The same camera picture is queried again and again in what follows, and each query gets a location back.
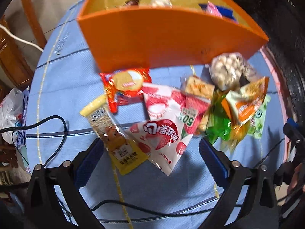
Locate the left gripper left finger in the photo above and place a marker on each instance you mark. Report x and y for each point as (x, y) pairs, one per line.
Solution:
(42, 208)

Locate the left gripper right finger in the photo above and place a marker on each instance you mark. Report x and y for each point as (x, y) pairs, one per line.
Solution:
(259, 209)

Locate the green pea snack bag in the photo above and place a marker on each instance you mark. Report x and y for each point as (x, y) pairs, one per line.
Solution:
(258, 120)

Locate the green candy packet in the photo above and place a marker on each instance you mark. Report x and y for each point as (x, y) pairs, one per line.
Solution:
(219, 124)

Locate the yellow cereal bar packet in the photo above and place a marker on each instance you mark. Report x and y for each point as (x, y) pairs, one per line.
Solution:
(123, 150)

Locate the strawberry white ball bag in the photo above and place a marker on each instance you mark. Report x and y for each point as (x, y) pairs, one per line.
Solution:
(174, 116)

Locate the brown cracker packet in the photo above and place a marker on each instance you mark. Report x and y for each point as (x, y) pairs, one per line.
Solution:
(195, 86)

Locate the white ball snack bag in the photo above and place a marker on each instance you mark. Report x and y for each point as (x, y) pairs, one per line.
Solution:
(229, 70)

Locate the red round biscuit packet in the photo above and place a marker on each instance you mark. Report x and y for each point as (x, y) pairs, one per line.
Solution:
(124, 87)

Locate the pink sesame cracker bag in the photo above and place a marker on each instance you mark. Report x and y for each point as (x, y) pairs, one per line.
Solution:
(212, 10)

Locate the orange rice cracker packet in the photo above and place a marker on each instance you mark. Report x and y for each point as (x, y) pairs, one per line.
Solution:
(241, 105)

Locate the blue snack bag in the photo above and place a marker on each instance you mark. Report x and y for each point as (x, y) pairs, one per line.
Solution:
(226, 12)

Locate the person right hand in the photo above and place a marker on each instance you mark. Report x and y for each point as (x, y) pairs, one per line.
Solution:
(295, 178)

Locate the white plastic bag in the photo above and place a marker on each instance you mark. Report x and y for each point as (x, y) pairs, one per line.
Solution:
(12, 108)

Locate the carved wooden chair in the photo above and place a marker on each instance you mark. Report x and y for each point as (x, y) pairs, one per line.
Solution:
(13, 64)

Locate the black carved wooden furniture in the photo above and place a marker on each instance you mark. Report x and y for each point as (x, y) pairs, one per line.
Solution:
(283, 22)

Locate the orange cardboard box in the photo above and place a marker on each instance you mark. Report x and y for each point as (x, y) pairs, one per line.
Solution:
(124, 34)

